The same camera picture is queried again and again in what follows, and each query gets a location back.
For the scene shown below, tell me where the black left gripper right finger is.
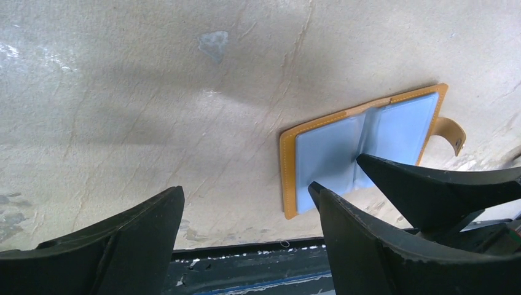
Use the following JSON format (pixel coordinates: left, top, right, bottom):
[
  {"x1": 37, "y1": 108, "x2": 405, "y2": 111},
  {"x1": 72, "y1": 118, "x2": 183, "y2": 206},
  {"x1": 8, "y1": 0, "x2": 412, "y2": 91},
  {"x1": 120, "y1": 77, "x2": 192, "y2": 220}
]
[{"x1": 308, "y1": 182, "x2": 520, "y2": 294}]

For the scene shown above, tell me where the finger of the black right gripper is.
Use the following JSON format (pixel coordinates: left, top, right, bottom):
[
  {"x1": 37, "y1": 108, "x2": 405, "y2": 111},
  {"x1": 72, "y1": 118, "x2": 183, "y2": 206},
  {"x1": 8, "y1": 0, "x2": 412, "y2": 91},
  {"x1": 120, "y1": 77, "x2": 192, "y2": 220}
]
[{"x1": 356, "y1": 154, "x2": 520, "y2": 232}]

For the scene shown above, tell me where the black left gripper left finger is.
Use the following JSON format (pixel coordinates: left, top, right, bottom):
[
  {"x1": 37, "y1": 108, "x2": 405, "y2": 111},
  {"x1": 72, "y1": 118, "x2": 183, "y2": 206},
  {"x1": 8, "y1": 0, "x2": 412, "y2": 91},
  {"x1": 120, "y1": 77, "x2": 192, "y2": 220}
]
[{"x1": 1, "y1": 186, "x2": 185, "y2": 294}]

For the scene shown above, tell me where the yellow leather card holder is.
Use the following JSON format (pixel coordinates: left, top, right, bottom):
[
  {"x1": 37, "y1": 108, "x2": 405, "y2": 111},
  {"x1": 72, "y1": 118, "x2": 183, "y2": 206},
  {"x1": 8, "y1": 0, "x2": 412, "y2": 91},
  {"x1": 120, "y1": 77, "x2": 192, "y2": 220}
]
[{"x1": 280, "y1": 83, "x2": 466, "y2": 219}]

